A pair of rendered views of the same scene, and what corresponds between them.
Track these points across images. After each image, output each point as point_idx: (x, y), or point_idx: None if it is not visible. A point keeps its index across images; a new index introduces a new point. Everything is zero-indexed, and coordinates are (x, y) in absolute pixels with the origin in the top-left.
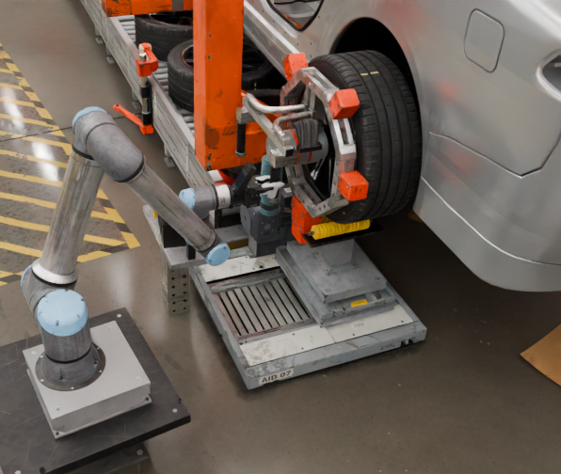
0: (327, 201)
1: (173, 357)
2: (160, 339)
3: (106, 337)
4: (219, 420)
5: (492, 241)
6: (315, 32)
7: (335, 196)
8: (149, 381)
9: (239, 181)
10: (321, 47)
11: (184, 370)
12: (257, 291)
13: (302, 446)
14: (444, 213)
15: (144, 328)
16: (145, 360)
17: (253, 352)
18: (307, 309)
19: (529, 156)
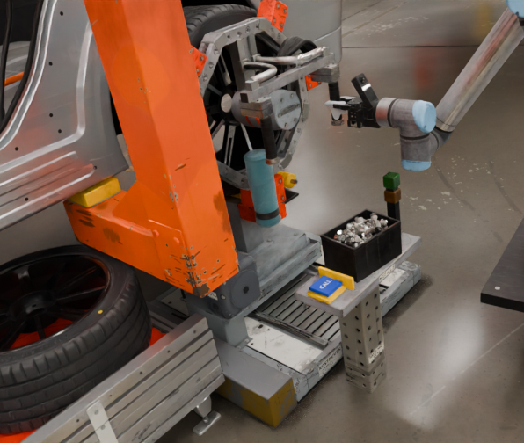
0: (300, 120)
1: (438, 338)
2: (425, 361)
3: None
4: (468, 279)
5: (336, 27)
6: (54, 90)
7: (307, 99)
8: None
9: (371, 93)
10: (91, 85)
11: (443, 323)
12: (299, 316)
13: (437, 239)
14: None
15: (425, 382)
16: (520, 245)
17: (388, 276)
18: (297, 279)
19: None
